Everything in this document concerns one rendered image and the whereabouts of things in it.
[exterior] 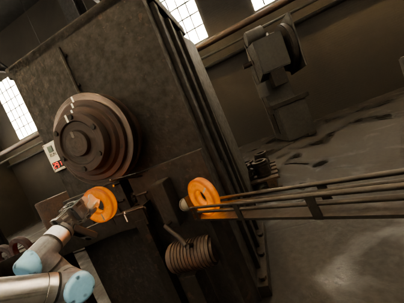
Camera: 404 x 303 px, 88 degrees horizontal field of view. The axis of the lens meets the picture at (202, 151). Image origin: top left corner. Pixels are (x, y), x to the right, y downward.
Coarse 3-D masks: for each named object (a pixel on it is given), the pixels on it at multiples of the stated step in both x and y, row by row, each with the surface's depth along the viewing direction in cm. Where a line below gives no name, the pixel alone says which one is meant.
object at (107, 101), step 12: (72, 96) 103; (84, 96) 102; (96, 96) 100; (60, 108) 106; (120, 108) 102; (120, 120) 100; (132, 120) 105; (132, 132) 100; (132, 144) 101; (132, 156) 102; (120, 168) 105; (84, 180) 111; (96, 180) 110; (108, 180) 108
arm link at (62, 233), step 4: (52, 228) 70; (56, 228) 70; (60, 228) 70; (64, 228) 71; (48, 232) 68; (52, 232) 68; (56, 232) 69; (60, 232) 69; (64, 232) 70; (68, 232) 71; (56, 236) 74; (60, 236) 69; (64, 236) 70; (68, 236) 71; (64, 240) 70; (68, 240) 72; (64, 244) 70
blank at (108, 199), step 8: (88, 192) 90; (96, 192) 89; (104, 192) 89; (104, 200) 89; (112, 200) 89; (104, 208) 90; (112, 208) 89; (96, 216) 92; (104, 216) 90; (112, 216) 92
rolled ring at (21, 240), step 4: (20, 236) 138; (12, 240) 137; (16, 240) 136; (20, 240) 135; (24, 240) 136; (28, 240) 137; (12, 244) 138; (16, 244) 140; (24, 244) 135; (28, 244) 136; (32, 244) 138; (12, 248) 139; (16, 248) 141; (28, 248) 135; (12, 252) 139; (16, 252) 141
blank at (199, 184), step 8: (192, 184) 84; (200, 184) 80; (208, 184) 80; (192, 192) 86; (208, 192) 79; (216, 192) 79; (192, 200) 89; (200, 200) 87; (208, 200) 80; (216, 200) 79; (208, 208) 82; (216, 208) 80
